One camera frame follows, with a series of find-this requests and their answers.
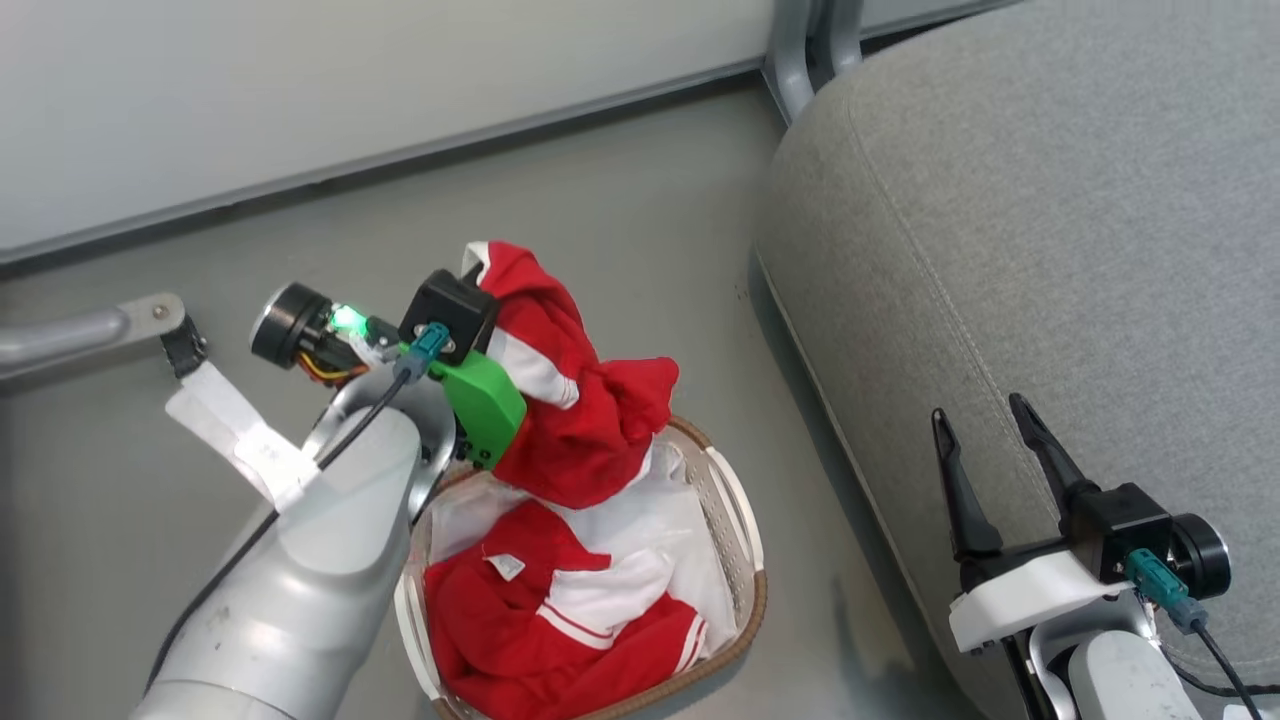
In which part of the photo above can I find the grey metal furniture leg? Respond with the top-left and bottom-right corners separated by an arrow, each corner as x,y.
0,293 -> 188,383

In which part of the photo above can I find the black cable teal plug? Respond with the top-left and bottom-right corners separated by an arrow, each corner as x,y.
1125,548 -> 1269,720
145,322 -> 448,691

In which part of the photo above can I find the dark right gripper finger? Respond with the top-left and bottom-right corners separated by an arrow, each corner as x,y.
930,408 -> 1004,591
1008,393 -> 1101,523

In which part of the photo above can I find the black right cable teal plug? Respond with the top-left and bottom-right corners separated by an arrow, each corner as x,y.
1125,548 -> 1269,720

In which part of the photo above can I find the black rubber leg foot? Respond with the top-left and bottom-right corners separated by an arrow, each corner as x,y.
160,315 -> 209,379

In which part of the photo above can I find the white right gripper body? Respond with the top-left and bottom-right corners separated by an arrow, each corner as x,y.
948,548 -> 1136,656

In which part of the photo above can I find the white woven-rim laundry basket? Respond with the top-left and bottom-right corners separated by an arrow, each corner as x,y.
393,415 -> 769,720

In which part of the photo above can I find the grey fabric sofa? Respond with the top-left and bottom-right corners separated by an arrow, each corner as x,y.
752,0 -> 1280,720

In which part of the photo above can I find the grey metal frame post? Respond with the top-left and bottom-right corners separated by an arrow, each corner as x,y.
762,0 -> 866,126

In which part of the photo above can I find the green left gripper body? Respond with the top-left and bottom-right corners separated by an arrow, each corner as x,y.
430,350 -> 527,471

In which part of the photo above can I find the red white sports shirt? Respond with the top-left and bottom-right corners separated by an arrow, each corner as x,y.
460,240 -> 681,511

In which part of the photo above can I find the white paper tag strip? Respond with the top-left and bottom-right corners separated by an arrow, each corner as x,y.
165,360 -> 323,513

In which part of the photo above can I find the red white striped sports jacket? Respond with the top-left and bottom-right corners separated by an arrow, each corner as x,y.
425,500 -> 711,720

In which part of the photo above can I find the black left cable teal plug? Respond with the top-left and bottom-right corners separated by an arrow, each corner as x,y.
145,322 -> 448,691

